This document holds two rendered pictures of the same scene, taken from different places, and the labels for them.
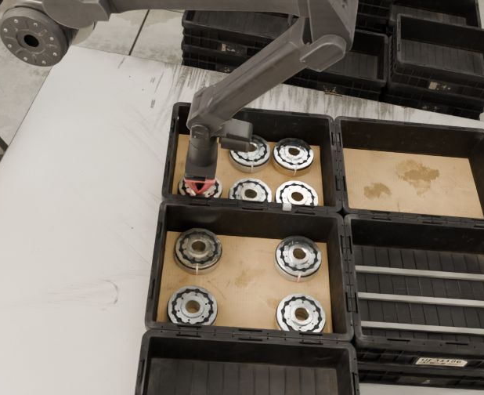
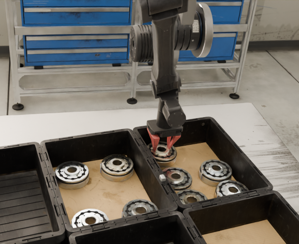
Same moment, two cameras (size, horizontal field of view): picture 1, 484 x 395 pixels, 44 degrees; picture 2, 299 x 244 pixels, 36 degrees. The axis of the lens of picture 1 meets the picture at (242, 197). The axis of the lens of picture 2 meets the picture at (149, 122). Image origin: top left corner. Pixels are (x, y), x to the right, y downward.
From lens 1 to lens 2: 115 cm
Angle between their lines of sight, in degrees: 54
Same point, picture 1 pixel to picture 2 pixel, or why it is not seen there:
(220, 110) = (154, 70)
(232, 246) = (132, 184)
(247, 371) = (41, 212)
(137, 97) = (239, 139)
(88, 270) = not seen: hidden behind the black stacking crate
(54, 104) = (202, 112)
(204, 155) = (158, 116)
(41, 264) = not seen: hidden behind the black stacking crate
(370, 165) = not seen: outside the picture
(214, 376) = (33, 198)
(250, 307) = (89, 203)
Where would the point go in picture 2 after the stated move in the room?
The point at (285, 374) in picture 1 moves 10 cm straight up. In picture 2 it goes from (46, 231) to (44, 203)
